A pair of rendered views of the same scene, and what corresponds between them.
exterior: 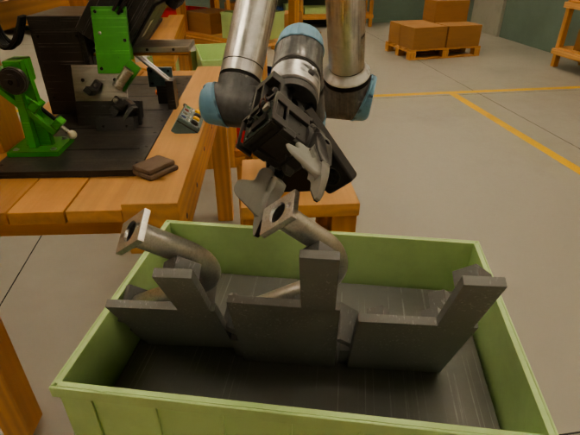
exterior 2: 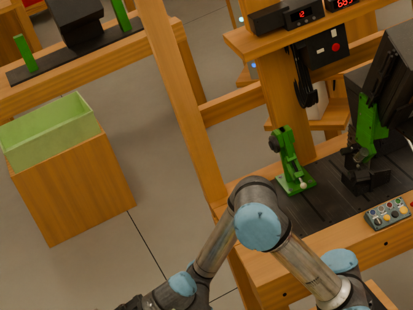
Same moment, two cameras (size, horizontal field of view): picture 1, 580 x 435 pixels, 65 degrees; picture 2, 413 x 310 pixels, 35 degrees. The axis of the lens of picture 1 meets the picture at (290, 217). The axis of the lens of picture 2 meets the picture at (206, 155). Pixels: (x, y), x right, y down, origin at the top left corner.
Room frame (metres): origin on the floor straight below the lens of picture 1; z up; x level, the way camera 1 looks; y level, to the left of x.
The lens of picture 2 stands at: (0.83, -1.43, 2.55)
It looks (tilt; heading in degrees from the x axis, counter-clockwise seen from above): 32 degrees down; 85
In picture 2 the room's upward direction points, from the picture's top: 19 degrees counter-clockwise
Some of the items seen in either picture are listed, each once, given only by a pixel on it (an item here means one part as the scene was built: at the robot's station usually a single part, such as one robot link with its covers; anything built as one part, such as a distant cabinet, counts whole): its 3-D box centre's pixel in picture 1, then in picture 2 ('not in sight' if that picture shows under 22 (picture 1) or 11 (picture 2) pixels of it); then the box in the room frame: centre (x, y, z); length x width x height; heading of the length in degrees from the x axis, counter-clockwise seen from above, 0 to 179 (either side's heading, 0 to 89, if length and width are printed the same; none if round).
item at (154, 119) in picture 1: (117, 112); (391, 162); (1.71, 0.66, 0.89); 1.10 x 0.42 x 0.02; 3
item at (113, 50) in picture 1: (114, 39); (373, 119); (1.64, 0.59, 1.17); 0.13 x 0.12 x 0.20; 3
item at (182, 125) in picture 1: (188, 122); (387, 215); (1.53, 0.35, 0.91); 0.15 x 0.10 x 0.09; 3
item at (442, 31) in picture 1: (434, 28); not in sight; (7.52, -2.23, 0.37); 1.20 x 0.80 x 0.74; 106
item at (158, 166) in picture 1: (154, 167); not in sight; (1.15, 0.37, 0.91); 0.10 x 0.08 x 0.03; 143
